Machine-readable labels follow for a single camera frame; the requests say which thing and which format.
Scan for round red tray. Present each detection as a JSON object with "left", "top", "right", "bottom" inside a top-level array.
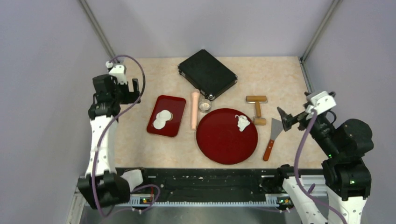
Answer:
[{"left": 196, "top": 108, "right": 258, "bottom": 165}]

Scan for clear glass cup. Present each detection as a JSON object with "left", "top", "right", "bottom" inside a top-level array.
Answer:
[{"left": 198, "top": 98, "right": 212, "bottom": 113}]

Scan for round cut dumpling wrapper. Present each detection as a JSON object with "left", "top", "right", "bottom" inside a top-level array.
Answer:
[{"left": 156, "top": 112, "right": 171, "bottom": 121}]

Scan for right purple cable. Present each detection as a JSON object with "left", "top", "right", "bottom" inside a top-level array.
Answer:
[{"left": 293, "top": 109, "right": 349, "bottom": 224}]

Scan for pink plastic cylinder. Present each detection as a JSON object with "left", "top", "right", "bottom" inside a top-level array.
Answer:
[{"left": 191, "top": 89, "right": 200, "bottom": 130}]

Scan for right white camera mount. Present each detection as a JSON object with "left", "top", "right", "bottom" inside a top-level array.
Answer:
[{"left": 305, "top": 91, "right": 337, "bottom": 119}]

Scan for red rectangular tray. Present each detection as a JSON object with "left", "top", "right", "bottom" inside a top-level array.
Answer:
[{"left": 146, "top": 95, "right": 186, "bottom": 137}]

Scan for metal scraper wooden handle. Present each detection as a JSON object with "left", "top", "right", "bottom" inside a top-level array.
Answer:
[{"left": 263, "top": 118, "right": 283, "bottom": 161}]

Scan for white dough ball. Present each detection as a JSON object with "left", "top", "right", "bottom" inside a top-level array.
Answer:
[{"left": 235, "top": 115, "right": 250, "bottom": 132}]

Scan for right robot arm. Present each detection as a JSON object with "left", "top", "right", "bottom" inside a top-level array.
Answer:
[{"left": 274, "top": 109, "right": 374, "bottom": 224}]

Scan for black case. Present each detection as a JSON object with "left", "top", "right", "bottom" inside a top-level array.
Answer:
[{"left": 177, "top": 49, "right": 238, "bottom": 101}]

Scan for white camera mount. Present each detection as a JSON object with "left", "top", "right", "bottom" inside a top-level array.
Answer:
[
  {"left": 305, "top": 91, "right": 337, "bottom": 119},
  {"left": 106, "top": 61, "right": 128, "bottom": 85}
]

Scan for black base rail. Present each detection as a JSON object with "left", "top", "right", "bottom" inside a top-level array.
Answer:
[{"left": 114, "top": 167, "right": 325, "bottom": 203}]

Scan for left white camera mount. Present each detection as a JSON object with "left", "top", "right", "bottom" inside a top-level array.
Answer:
[{"left": 106, "top": 61, "right": 128, "bottom": 85}]

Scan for lower white dumpling wrapper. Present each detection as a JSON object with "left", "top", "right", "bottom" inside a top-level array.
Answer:
[{"left": 153, "top": 118, "right": 167, "bottom": 130}]

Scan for wooden double-ended roller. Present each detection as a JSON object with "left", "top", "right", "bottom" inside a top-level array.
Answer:
[{"left": 245, "top": 95, "right": 268, "bottom": 126}]

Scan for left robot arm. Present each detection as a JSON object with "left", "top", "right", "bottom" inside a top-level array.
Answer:
[{"left": 77, "top": 74, "right": 150, "bottom": 210}]

